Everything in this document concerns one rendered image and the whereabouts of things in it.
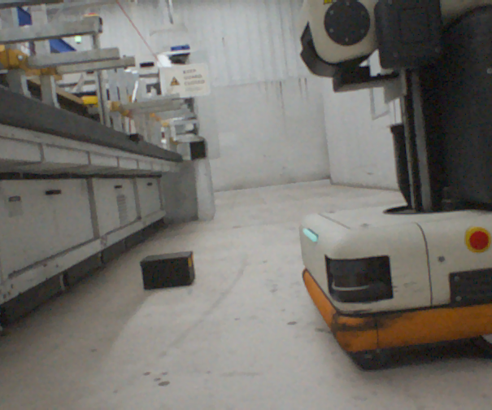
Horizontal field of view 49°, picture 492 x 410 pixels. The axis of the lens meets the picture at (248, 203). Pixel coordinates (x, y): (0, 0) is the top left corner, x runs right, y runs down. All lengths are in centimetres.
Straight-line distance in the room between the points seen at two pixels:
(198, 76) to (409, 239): 473
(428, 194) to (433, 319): 36
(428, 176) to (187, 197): 454
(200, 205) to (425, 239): 462
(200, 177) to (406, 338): 463
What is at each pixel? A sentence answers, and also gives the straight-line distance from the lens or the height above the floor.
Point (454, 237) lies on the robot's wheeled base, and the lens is 109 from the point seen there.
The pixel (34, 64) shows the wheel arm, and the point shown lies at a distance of 169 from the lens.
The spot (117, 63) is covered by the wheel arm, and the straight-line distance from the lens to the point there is 188.
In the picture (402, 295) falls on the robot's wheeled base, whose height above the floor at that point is 15.
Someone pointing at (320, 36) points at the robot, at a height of 70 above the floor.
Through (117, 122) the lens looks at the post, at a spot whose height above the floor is 76.
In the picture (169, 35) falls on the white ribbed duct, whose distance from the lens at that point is 997.
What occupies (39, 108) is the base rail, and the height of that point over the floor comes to 67.
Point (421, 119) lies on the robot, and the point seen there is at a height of 50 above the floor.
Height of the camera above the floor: 41
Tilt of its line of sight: 3 degrees down
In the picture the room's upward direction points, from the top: 7 degrees counter-clockwise
